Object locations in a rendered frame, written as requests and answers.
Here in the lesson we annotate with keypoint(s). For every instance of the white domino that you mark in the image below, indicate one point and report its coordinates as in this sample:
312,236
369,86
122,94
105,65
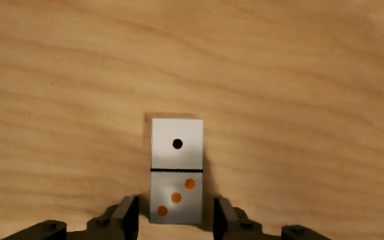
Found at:
176,171

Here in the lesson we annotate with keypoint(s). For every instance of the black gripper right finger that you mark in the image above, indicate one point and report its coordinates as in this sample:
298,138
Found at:
225,217

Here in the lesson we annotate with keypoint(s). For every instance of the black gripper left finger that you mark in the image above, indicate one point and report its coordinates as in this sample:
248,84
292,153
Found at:
126,217

